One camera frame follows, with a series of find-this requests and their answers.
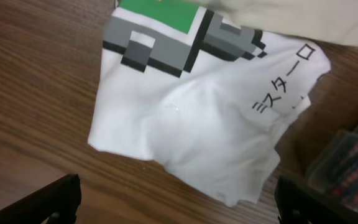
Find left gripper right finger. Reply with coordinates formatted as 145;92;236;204
274;176;358;224

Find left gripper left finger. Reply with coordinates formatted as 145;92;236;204
0;174;81;224

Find white printed t-shirt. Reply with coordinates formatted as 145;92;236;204
88;1;331;207

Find clear plastic storage bin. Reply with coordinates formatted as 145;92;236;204
306;125;358;213

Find cream folded cloth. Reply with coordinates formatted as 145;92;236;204
192;0;358;47

